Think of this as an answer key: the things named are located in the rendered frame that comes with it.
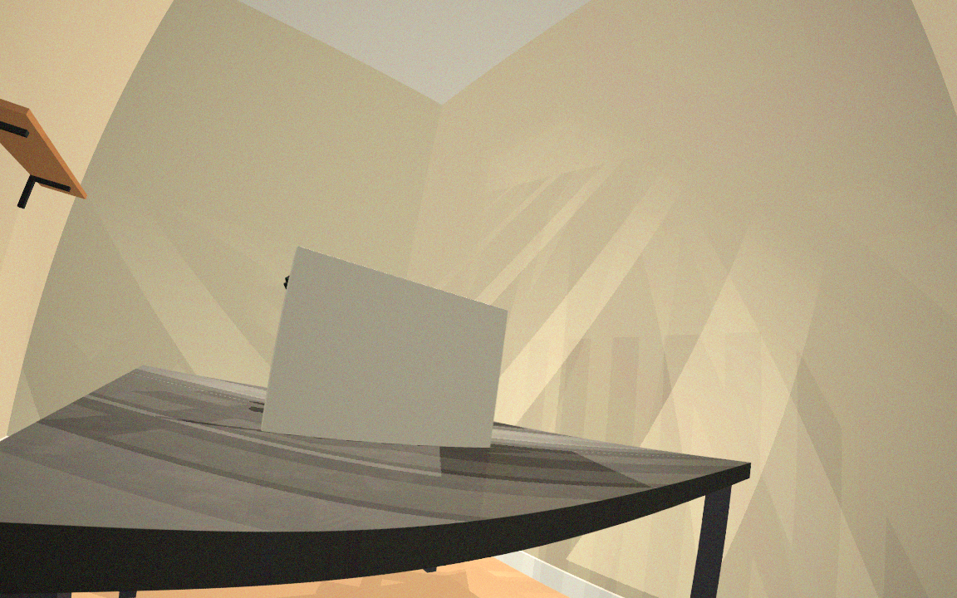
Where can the grey flat rectangular board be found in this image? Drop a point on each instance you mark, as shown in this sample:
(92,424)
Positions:
(363,355)

